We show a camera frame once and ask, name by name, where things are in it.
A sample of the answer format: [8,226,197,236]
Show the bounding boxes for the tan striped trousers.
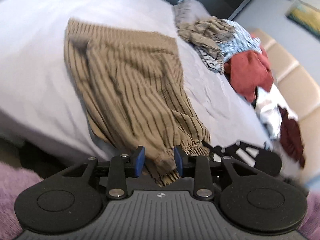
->
[64,18,210,186]

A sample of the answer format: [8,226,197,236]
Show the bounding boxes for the dark maroon garment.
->
[278,105,305,168]

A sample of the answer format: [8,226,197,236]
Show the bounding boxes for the white garment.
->
[255,84,298,140]

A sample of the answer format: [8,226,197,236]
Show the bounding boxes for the beige padded headboard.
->
[249,29,320,140]

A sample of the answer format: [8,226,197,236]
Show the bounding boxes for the rust red garment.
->
[225,47,274,103]

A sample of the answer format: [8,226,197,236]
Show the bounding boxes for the white bed sheet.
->
[0,0,311,188]

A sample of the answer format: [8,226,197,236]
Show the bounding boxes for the purple fluffy sleeve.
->
[1,162,319,239]

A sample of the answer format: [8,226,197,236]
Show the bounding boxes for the blue white checked shirt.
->
[193,19,262,74]

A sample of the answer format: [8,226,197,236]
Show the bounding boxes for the tan striped crumpled garment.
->
[177,17,235,61]

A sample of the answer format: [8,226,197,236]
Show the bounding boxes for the grey pillow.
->
[172,0,211,29]

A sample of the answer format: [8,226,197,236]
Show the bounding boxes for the framed wall picture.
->
[285,0,320,40]

